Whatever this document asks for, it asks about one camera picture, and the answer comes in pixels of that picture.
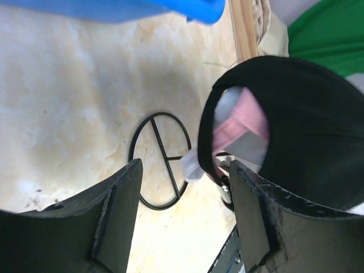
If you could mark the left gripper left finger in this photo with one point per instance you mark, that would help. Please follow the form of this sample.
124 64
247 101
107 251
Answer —
89 232

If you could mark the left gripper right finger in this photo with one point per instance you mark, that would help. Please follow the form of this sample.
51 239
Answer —
282 232

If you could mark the black baseball cap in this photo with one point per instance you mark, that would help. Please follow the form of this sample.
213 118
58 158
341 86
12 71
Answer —
315 120

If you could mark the pink baseball cap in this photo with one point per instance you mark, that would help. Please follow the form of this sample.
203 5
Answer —
240 126

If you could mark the wooden clothes rack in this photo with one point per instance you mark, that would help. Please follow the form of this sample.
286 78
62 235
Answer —
244 29

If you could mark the blue plastic bin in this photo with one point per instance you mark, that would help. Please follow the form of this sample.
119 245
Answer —
119 11

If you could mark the white baseball cap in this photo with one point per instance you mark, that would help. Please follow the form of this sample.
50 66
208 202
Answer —
200 160

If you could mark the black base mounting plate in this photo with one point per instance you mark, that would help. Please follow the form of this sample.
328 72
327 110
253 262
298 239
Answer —
229 259

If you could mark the beige cloth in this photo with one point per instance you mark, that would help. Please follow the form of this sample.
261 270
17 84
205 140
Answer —
271 32

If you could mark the green tank top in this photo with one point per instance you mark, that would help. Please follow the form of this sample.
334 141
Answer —
330 34

